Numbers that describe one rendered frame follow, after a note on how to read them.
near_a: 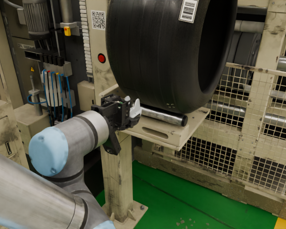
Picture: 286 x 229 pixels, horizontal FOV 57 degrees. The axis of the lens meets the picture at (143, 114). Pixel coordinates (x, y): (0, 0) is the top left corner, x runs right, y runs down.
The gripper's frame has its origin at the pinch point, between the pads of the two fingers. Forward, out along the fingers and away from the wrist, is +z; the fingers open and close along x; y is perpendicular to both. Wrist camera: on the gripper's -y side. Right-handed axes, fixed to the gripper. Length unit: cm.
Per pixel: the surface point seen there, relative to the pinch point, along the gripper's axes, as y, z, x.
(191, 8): 30.7, 5.7, -11.4
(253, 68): 6, 66, -22
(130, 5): 30.2, 3.5, 6.7
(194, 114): -15.7, 46.4, -3.9
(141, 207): -93, 55, 24
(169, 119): -9.2, 19.6, -2.6
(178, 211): -94, 66, 3
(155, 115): -9.3, 19.6, 3.5
